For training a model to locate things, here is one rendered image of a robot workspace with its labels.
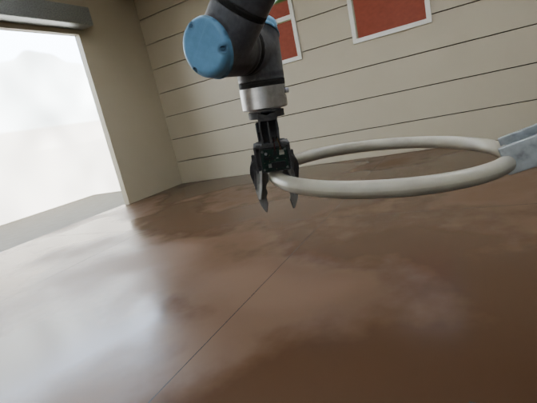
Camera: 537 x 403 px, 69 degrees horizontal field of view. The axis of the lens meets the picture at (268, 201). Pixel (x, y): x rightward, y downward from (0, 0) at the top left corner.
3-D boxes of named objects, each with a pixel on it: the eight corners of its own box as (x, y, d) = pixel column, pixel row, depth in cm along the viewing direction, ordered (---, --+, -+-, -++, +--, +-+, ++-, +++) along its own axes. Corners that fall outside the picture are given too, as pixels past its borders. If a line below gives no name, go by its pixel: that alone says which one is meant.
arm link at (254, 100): (240, 90, 80) (286, 83, 80) (244, 114, 82) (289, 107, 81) (238, 89, 72) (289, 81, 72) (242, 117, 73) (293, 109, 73)
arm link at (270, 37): (215, 21, 70) (244, 25, 79) (227, 92, 74) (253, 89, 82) (260, 9, 66) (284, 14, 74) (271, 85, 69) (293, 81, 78)
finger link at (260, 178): (252, 217, 80) (256, 173, 77) (253, 209, 85) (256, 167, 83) (268, 218, 80) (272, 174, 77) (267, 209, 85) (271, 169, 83)
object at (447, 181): (515, 142, 91) (515, 129, 90) (528, 205, 50) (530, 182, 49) (319, 151, 115) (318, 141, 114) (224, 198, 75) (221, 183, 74)
